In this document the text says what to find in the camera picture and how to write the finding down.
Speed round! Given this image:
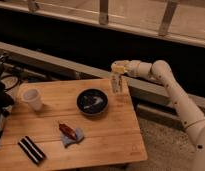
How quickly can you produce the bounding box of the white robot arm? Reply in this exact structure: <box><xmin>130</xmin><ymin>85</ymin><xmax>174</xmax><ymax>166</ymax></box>
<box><xmin>111</xmin><ymin>60</ymin><xmax>205</xmax><ymax>171</ymax></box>

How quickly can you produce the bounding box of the black bowl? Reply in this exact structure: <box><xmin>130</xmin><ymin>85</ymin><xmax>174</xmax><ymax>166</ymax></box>
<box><xmin>77</xmin><ymin>89</ymin><xmax>108</xmax><ymax>116</ymax></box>

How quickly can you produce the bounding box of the metal window railing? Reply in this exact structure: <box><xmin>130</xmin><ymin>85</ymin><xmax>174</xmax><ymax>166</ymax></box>
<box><xmin>0</xmin><ymin>0</ymin><xmax>205</xmax><ymax>48</ymax></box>

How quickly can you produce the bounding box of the wooden table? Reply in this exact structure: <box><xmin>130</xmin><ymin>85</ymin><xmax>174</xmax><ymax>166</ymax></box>
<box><xmin>0</xmin><ymin>79</ymin><xmax>147</xmax><ymax>171</ymax></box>

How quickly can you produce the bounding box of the red pepper toy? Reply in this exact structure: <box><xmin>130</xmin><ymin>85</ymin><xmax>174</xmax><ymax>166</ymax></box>
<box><xmin>59</xmin><ymin>124</ymin><xmax>77</xmax><ymax>140</ymax></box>

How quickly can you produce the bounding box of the white plastic cup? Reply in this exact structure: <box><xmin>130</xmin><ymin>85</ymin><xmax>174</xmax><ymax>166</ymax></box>
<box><xmin>22</xmin><ymin>89</ymin><xmax>43</xmax><ymax>111</ymax></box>

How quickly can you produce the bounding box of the black striped rectangular block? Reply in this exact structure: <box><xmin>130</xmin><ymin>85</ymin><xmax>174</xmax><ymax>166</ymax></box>
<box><xmin>18</xmin><ymin>136</ymin><xmax>46</xmax><ymax>165</ymax></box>

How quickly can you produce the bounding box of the black equipment with cables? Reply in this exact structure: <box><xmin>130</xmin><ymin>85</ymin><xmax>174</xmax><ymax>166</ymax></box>
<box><xmin>0</xmin><ymin>54</ymin><xmax>20</xmax><ymax>139</ymax></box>

